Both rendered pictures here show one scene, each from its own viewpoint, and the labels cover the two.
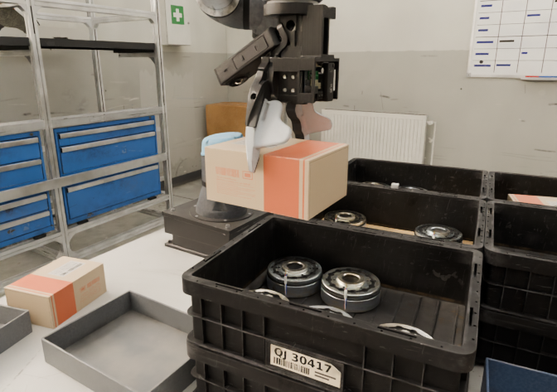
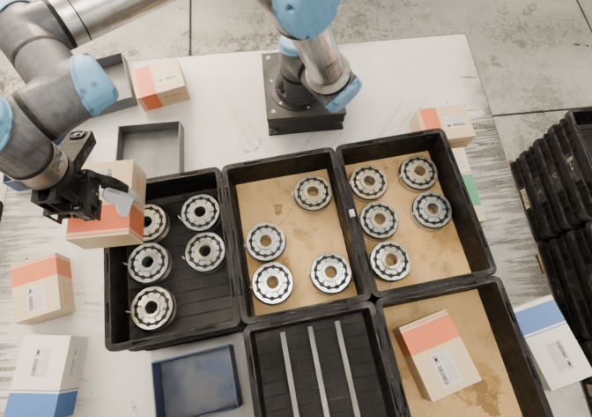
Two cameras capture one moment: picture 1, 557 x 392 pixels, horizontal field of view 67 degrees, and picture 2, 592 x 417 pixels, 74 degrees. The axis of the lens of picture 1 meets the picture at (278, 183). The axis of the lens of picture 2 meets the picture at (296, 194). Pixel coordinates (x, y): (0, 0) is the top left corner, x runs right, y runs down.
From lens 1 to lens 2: 1.05 m
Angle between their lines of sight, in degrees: 62
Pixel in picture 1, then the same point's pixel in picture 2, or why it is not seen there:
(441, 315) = (219, 312)
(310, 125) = (125, 200)
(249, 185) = not seen: hidden behind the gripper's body
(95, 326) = (154, 129)
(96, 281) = (179, 93)
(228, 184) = not seen: hidden behind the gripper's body
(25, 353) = (122, 120)
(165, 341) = (169, 168)
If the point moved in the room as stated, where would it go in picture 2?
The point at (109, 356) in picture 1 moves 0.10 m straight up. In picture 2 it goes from (143, 156) to (130, 141)
